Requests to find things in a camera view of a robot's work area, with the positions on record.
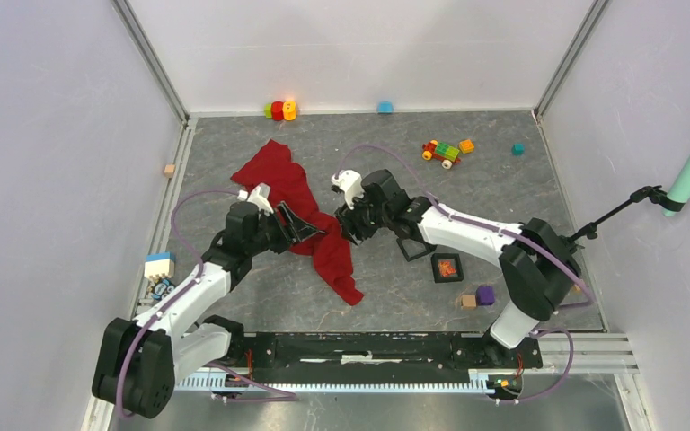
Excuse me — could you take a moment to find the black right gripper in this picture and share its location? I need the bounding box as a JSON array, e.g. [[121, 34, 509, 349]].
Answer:
[[334, 186, 391, 246]]

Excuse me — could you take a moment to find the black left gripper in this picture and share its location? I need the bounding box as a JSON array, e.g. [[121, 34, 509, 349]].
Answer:
[[246, 201, 318, 256]]

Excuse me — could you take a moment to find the red garment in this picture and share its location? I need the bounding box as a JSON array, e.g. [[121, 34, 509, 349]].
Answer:
[[231, 140, 364, 306]]

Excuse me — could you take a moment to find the orange flower brooch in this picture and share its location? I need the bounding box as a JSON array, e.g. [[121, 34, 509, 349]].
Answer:
[[438, 259, 458, 279]]

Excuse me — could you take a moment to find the black square display box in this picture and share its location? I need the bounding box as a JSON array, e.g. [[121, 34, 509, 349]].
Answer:
[[430, 253, 464, 284]]

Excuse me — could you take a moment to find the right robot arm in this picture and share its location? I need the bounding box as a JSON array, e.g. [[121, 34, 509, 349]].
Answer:
[[331, 170, 580, 366]]

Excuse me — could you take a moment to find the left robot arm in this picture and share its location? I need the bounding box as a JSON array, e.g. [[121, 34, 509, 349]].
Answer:
[[91, 201, 321, 418]]

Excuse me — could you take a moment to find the colourful toy brick car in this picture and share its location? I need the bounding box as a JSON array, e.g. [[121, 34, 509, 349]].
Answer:
[[421, 140, 461, 170]]

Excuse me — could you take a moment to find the blue dome block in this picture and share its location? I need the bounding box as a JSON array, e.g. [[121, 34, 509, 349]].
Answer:
[[376, 101, 394, 115]]

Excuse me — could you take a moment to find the orange toy brick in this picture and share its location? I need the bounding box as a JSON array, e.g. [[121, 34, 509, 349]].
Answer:
[[458, 139, 475, 154]]

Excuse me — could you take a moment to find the green red orange toy stack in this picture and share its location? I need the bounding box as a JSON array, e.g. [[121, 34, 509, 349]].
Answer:
[[263, 100, 298, 121]]

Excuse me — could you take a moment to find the tan wooden cube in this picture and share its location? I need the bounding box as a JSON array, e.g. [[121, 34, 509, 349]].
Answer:
[[460, 295, 477, 310]]

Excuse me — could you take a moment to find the purple cube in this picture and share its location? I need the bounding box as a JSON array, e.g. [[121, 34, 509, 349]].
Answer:
[[475, 285, 496, 306]]

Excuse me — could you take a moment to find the blue white block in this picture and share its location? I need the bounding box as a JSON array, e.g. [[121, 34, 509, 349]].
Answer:
[[143, 251, 176, 282]]

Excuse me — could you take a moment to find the blue owl toy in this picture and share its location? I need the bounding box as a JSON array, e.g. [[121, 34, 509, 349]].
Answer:
[[147, 278, 175, 301]]

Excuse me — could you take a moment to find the teal cube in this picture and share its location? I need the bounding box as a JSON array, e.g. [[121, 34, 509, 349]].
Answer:
[[511, 143, 526, 156]]

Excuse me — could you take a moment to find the black mini tripod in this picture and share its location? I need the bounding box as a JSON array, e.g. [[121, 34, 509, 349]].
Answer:
[[566, 185, 683, 243]]

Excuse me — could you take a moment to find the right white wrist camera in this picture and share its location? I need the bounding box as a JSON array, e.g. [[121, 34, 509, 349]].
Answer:
[[331, 170, 364, 209]]

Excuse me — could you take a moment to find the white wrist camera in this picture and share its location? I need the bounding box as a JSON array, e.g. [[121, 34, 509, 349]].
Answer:
[[331, 170, 364, 209], [237, 183, 274, 215]]

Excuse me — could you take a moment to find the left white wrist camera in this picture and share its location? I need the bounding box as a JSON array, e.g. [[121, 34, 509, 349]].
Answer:
[[237, 183, 274, 215]]

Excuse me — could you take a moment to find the small wooden cube on rail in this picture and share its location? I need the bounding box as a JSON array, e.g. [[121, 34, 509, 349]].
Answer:
[[163, 164, 176, 179]]

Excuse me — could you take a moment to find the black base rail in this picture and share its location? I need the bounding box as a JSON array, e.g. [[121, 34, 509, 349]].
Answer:
[[218, 331, 544, 384]]

